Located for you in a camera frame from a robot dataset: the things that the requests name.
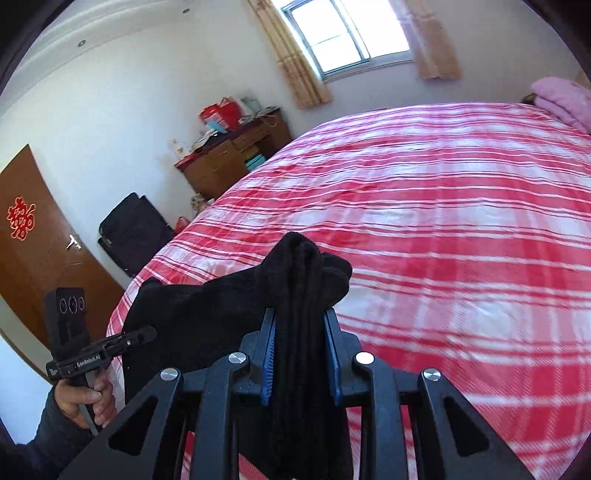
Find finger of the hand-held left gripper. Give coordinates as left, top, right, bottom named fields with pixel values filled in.
left=104, top=325, right=158, bottom=356

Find black pants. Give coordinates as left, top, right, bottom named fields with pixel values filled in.
left=124, top=232, right=354, bottom=480

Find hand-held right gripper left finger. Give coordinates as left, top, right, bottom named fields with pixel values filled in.
left=58, top=308, right=278, bottom=480

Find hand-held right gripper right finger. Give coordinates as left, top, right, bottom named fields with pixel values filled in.
left=323, top=307, right=536, bottom=480

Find person's left hand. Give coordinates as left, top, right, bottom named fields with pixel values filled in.
left=54, top=373, right=116, bottom=430

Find red plaid bed sheet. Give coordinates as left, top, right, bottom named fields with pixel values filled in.
left=105, top=102, right=591, bottom=480

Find brown wooden door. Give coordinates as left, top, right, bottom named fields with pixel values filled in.
left=0, top=144, right=127, bottom=384

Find pink folded blanket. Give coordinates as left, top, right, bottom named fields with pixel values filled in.
left=531, top=76, right=591, bottom=136

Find window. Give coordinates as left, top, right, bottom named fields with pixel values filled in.
left=279, top=0, right=414, bottom=84

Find wooden desk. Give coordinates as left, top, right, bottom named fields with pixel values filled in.
left=174, top=108, right=294, bottom=201

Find person's left forearm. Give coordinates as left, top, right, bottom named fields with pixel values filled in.
left=0, top=392, right=93, bottom=480

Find beige patterned curtain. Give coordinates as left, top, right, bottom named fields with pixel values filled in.
left=390, top=0, right=462, bottom=81
left=245, top=0, right=333, bottom=110

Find black suitcase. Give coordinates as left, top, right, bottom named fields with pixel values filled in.
left=98, top=192, right=176, bottom=278

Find red gift bag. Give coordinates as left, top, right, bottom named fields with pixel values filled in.
left=199, top=97, right=243, bottom=132

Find red paper decoration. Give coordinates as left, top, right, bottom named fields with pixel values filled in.
left=7, top=197, right=36, bottom=240

